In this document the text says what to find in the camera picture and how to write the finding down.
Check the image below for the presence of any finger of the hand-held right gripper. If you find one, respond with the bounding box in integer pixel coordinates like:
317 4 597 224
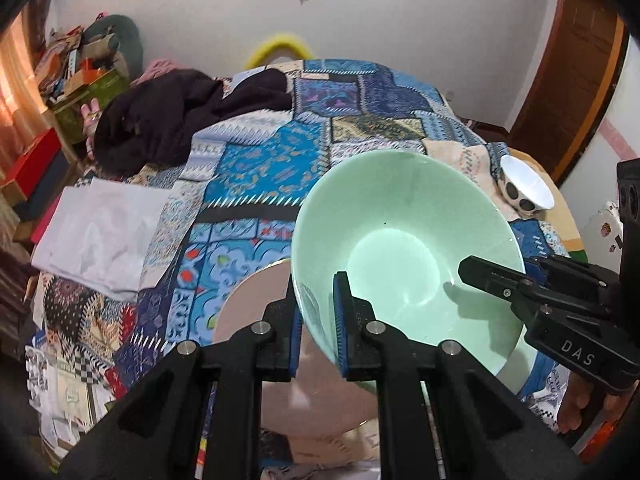
459 255 540 311
525 255 621 307

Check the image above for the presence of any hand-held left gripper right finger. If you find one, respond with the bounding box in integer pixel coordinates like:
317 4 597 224
333 271 586 480

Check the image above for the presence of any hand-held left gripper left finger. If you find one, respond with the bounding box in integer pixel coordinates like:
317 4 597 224
57 274 304 480

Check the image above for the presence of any brown glass plate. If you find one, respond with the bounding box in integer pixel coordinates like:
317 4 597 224
212 259 386 437

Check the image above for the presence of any green bowl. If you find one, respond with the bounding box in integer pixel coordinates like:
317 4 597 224
291 149 527 396

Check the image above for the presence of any person's right hand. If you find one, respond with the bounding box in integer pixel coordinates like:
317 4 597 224
556 372 623 436

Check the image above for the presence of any white appliance with stickers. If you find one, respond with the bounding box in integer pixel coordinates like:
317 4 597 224
589 200 623 261

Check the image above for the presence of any white bowl with dark dots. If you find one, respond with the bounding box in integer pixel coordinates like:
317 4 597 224
497 155 556 218

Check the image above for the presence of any blue patchwork blanket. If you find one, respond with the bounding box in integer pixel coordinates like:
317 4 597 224
25 57 586 480

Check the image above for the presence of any brown wooden door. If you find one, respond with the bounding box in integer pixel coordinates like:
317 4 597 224
505 0 631 186

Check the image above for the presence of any grey folded cloth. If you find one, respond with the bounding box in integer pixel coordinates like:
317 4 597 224
31 177 166 303

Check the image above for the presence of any pile of white papers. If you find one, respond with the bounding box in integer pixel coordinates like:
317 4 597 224
25 345 116 461

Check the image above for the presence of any dark cloth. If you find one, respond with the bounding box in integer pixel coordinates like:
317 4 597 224
94 67 296 166

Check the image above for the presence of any pink plush toy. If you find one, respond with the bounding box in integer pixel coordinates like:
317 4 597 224
80 100 102 156

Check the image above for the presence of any pink cloth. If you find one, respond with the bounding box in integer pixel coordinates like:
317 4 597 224
135 59 181 83

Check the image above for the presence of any red box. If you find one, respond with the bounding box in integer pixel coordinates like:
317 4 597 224
0 127 63 201

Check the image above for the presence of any green box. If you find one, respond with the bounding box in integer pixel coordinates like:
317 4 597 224
52 69 128 143

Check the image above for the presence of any grey-green cushion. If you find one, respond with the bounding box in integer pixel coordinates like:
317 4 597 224
82 14 145 76

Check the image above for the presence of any pile of cardboard clutter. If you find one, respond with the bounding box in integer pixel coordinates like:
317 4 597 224
32 25 121 106

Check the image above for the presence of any orange curtain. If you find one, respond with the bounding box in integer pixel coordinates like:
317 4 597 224
0 10 41 161

